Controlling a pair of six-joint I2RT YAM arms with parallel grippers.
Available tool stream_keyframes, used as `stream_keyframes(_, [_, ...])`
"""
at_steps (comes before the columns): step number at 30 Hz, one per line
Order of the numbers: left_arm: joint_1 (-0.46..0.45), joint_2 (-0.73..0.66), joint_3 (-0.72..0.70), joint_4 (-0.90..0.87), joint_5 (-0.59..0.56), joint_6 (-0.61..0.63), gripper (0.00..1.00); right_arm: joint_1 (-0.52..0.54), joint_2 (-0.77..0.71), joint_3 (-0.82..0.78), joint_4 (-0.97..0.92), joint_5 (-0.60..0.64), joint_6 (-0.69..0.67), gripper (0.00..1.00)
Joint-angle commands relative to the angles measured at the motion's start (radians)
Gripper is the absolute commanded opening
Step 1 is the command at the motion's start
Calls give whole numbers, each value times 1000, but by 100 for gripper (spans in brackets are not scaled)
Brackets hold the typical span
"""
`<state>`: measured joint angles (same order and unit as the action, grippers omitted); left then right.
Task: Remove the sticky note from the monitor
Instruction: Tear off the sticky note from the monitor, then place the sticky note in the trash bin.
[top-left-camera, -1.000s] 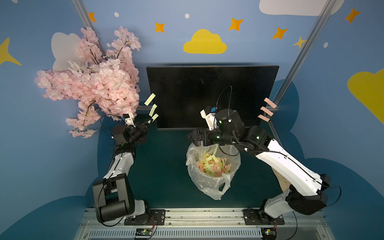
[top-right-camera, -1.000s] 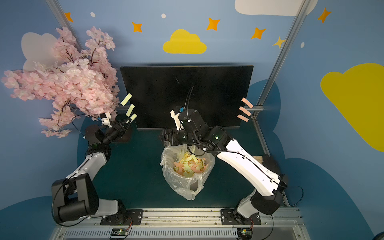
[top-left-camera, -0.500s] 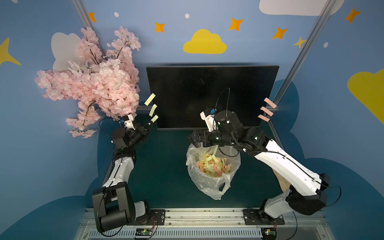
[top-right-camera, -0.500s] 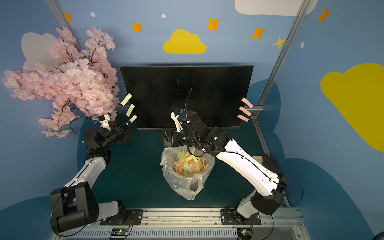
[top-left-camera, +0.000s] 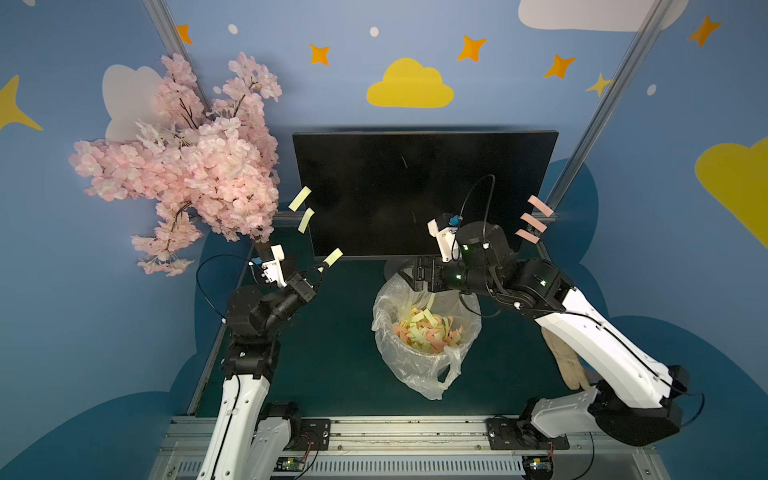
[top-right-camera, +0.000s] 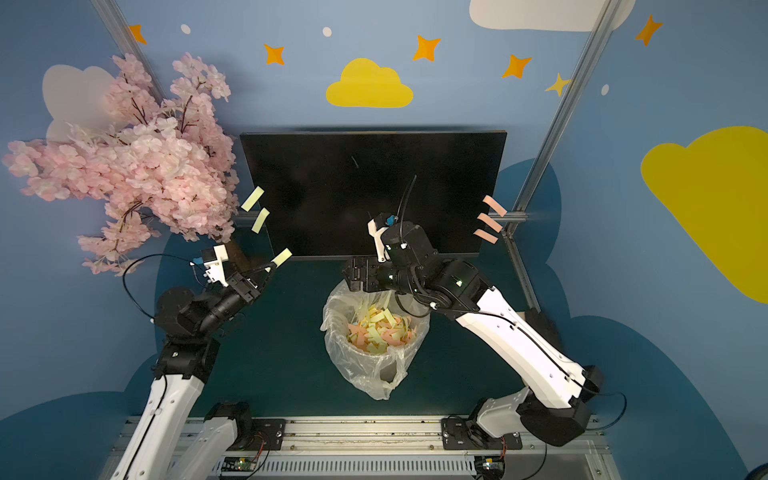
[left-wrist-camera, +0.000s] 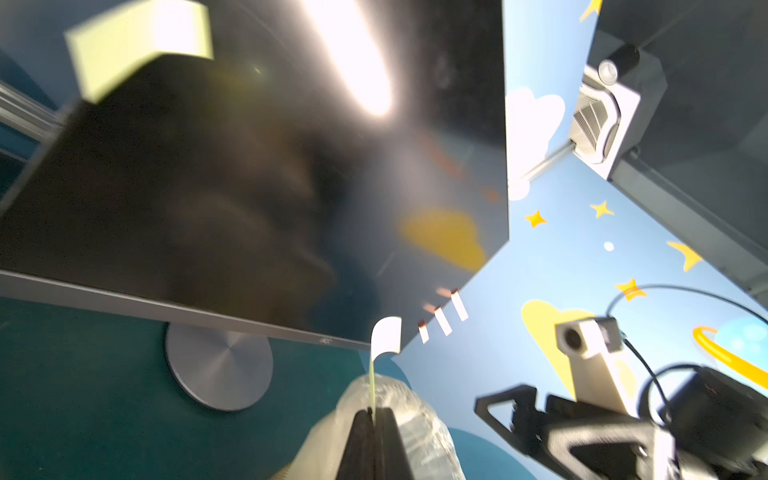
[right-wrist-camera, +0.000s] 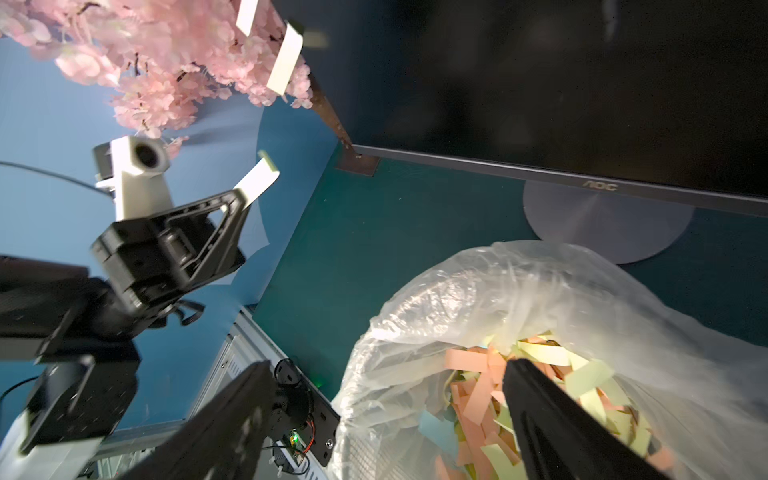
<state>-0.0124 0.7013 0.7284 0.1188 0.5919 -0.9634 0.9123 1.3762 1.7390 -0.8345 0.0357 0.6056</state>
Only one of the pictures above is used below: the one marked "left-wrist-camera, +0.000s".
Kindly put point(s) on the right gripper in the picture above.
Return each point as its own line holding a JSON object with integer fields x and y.
{"x": 578, "y": 440}

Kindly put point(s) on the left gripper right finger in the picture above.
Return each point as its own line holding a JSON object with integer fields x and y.
{"x": 391, "y": 461}

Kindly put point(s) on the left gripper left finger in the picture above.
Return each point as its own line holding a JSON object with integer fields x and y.
{"x": 358, "y": 458}

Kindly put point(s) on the yellow sticky note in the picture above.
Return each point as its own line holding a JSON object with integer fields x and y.
{"x": 110, "y": 47}
{"x": 385, "y": 338}

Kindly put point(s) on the pink sticky note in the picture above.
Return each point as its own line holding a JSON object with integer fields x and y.
{"x": 459, "y": 305}
{"x": 423, "y": 332}
{"x": 442, "y": 321}

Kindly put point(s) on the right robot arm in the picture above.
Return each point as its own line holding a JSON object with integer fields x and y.
{"x": 712, "y": 427}

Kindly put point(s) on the round silver monitor stand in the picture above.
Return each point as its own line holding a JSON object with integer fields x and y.
{"x": 221, "y": 370}

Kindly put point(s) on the black computer monitor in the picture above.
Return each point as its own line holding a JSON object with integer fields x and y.
{"x": 319, "y": 166}

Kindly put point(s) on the trash bin with plastic bag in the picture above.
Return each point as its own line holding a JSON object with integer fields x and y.
{"x": 429, "y": 446}

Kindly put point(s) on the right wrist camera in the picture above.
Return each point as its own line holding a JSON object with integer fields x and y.
{"x": 598, "y": 363}

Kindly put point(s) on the overhead stereo camera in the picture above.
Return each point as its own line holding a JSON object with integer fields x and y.
{"x": 622, "y": 87}

